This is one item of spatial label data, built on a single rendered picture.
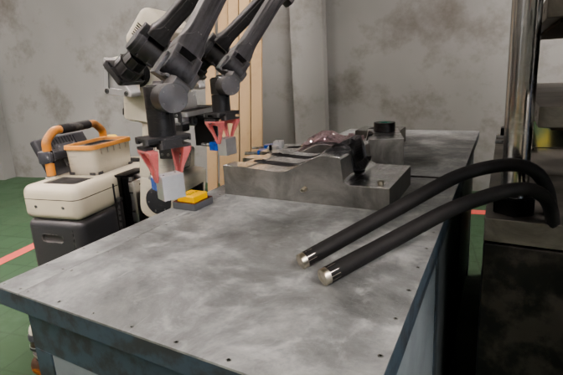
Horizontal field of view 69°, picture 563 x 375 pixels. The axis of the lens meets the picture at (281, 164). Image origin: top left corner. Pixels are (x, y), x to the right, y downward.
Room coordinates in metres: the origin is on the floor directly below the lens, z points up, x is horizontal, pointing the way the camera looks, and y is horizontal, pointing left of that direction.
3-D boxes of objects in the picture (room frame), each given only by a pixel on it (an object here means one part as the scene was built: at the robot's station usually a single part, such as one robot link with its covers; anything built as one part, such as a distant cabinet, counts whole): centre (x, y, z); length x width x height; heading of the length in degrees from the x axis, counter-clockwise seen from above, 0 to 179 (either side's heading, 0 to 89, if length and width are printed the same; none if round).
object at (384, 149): (1.56, -0.20, 0.85); 0.50 x 0.26 x 0.11; 78
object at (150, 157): (0.87, 0.26, 0.98); 0.07 x 0.07 x 0.09; 38
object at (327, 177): (1.20, -0.10, 0.87); 0.50 x 0.26 x 0.14; 61
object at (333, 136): (1.55, -0.20, 0.90); 0.26 x 0.18 x 0.08; 78
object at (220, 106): (1.31, 0.18, 1.06); 0.10 x 0.07 x 0.07; 146
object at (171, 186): (0.90, 0.27, 0.93); 0.13 x 0.05 x 0.05; 38
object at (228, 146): (1.33, 0.21, 0.93); 0.13 x 0.05 x 0.05; 56
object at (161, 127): (0.87, 0.25, 1.05); 0.10 x 0.07 x 0.07; 128
